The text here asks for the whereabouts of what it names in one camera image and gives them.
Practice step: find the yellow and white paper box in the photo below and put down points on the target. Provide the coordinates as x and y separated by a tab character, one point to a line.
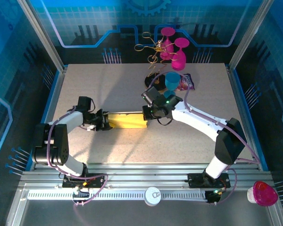
127	121

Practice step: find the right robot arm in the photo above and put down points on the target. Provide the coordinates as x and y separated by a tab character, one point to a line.
198	120

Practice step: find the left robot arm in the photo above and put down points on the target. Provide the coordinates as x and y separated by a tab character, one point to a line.
68	120

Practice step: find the blue plastic goblet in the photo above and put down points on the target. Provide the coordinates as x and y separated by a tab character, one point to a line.
172	80

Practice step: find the purple snack packet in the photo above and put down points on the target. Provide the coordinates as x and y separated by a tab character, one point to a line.
187	82

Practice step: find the white pull-tab tin can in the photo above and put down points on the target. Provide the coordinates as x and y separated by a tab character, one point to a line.
152	197

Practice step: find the aluminium left side rail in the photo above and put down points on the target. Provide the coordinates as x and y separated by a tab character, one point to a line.
52	99

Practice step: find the aluminium rail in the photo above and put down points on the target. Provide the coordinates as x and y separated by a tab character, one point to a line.
241	110
52	99

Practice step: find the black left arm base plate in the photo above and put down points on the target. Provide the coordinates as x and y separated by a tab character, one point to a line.
96	181

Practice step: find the aluminium front frame rails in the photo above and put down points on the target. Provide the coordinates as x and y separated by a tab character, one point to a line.
143	175

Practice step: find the aluminium right side rail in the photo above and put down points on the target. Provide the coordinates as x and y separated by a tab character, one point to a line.
241	110

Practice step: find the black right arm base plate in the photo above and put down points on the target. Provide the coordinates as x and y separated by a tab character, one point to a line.
194	180

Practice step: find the aluminium left frame post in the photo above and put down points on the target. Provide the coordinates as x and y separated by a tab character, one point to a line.
42	40

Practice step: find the aluminium frame post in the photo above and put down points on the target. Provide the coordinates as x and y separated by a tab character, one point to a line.
42	40
246	35

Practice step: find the aluminium right frame post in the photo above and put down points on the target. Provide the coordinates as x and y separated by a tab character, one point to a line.
246	35

